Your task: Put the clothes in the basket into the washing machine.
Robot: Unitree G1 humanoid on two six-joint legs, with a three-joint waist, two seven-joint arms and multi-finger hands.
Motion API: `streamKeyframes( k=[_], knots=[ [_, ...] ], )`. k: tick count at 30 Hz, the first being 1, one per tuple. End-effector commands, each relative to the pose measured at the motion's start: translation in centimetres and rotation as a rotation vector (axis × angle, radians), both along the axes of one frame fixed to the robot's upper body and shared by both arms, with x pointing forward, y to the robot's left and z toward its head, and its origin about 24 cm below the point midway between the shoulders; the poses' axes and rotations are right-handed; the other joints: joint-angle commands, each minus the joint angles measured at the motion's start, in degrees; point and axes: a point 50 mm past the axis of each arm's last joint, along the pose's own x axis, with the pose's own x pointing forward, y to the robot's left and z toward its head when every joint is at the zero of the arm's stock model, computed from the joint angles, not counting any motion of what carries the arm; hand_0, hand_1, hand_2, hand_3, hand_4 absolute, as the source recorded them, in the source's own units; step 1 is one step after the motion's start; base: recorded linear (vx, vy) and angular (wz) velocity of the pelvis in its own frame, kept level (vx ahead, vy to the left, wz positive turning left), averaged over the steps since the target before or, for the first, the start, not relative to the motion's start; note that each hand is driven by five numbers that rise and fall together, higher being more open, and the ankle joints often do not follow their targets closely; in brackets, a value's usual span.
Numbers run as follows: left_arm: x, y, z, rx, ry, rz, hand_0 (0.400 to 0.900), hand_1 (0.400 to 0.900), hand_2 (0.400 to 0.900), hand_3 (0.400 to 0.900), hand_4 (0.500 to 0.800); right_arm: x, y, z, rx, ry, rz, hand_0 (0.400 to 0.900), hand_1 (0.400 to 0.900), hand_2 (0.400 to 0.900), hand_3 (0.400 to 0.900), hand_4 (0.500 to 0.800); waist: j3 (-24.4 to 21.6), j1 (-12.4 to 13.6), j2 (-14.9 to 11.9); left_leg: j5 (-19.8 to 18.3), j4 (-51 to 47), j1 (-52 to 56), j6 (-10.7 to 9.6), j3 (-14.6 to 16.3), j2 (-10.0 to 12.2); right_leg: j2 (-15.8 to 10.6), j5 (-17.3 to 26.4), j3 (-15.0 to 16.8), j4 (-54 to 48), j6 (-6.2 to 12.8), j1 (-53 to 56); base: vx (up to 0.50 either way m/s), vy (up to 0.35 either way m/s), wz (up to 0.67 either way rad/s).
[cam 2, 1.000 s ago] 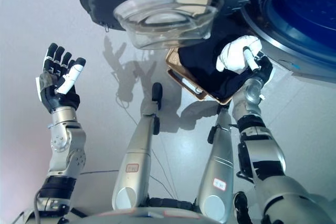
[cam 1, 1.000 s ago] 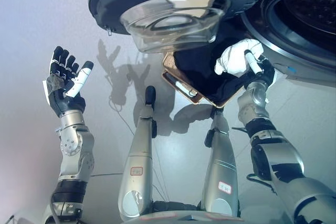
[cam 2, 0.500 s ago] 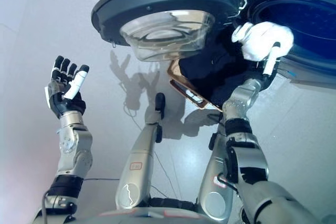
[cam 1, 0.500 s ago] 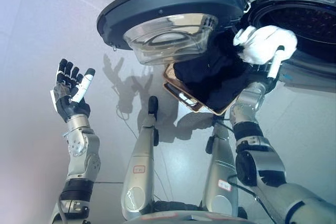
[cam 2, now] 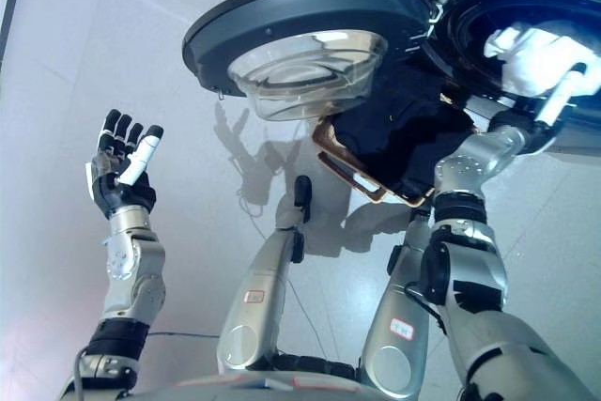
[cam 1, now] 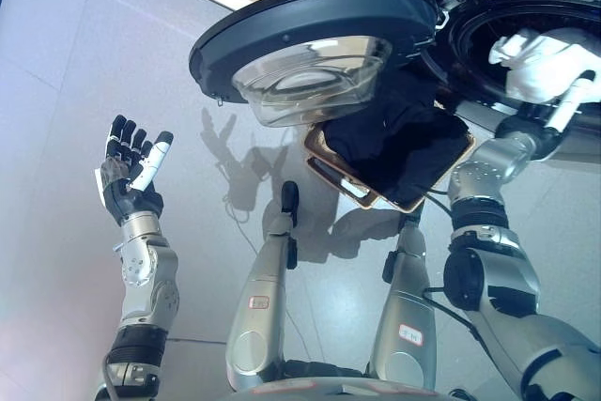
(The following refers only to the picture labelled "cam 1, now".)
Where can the silver robot leg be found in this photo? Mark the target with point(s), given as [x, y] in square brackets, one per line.
[258, 302]
[406, 316]

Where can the grey front-load washing machine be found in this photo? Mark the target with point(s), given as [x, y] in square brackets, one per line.
[474, 39]

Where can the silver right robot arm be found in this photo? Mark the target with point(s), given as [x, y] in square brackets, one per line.
[507, 279]

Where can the dark navy clothes pile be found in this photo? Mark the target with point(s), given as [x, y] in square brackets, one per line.
[399, 147]

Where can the silver right robot leg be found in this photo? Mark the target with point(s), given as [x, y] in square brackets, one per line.
[406, 316]

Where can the round glass washing machine door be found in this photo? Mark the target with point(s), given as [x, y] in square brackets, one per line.
[305, 11]

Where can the white garment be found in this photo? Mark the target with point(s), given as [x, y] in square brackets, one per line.
[535, 63]

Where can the silver left robot leg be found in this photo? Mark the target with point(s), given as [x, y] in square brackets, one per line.
[258, 302]

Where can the copper brown laundry basket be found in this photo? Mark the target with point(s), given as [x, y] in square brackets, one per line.
[328, 171]

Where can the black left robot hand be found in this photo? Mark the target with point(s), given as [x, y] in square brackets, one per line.
[129, 199]

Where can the silver robot torso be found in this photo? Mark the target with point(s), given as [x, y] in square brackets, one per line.
[338, 384]

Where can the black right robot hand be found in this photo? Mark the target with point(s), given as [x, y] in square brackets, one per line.
[533, 125]

